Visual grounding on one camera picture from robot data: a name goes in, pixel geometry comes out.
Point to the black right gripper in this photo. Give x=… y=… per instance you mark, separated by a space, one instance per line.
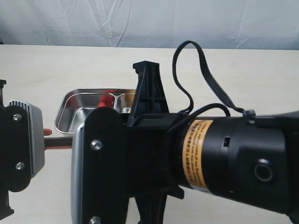
x=151 y=128

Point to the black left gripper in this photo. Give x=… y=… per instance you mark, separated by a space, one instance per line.
x=5 y=209

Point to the dark transparent lid orange seal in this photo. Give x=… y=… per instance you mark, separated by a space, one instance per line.
x=64 y=142

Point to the red toy sausage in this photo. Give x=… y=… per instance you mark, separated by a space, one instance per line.
x=106 y=100

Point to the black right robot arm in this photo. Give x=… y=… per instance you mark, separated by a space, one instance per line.
x=248 y=159

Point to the steel divided lunch box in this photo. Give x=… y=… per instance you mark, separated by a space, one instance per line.
x=79 y=103

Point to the pale blue backdrop cloth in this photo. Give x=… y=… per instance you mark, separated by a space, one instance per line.
x=213 y=24

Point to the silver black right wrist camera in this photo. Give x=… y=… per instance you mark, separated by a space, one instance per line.
x=98 y=170

